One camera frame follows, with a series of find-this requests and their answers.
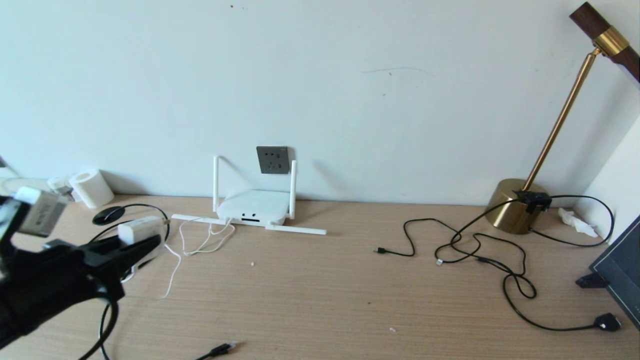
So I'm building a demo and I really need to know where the black USB cable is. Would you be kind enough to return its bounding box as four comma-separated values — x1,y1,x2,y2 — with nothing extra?
373,218,527,276

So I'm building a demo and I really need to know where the black round desk grommet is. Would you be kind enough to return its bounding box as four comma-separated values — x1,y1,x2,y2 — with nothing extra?
92,206,126,226

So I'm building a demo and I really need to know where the black lamp power cord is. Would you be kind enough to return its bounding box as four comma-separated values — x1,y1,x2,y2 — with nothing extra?
477,255,623,332

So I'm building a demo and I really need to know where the black block with cables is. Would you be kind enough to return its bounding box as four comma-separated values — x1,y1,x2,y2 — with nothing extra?
514,190,552,214

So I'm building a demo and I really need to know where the thin black lamp cord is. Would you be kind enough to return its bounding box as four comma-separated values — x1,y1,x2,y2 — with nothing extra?
529,194,615,248

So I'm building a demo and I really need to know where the pale background furniture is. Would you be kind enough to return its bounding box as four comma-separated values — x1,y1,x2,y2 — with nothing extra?
0,167,51,199

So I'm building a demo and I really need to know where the grey wall power socket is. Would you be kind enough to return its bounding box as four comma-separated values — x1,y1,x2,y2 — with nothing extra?
256,146,291,175

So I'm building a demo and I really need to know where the white router with antennas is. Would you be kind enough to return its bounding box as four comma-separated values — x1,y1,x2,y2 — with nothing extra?
172,155,327,236

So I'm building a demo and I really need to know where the thin white adapter cable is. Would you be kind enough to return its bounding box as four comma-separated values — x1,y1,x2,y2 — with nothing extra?
120,216,236,301

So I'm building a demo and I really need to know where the white paper roll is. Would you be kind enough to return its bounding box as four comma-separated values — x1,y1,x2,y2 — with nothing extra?
69,169,115,209

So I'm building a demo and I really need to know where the black cable with white tip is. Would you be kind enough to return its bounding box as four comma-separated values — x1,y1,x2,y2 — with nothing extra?
435,198,523,265

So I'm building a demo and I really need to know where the crumpled white tissue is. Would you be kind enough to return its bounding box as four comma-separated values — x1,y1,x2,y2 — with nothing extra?
557,208,599,238

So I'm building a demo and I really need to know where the black ethernet cable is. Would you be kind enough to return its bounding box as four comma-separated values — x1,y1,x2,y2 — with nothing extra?
77,202,237,360

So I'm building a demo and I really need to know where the brass desk lamp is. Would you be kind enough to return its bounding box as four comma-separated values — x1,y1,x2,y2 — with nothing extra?
484,1,640,235

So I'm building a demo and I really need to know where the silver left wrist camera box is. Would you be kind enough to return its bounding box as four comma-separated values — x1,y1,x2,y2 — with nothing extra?
0,186,69,240

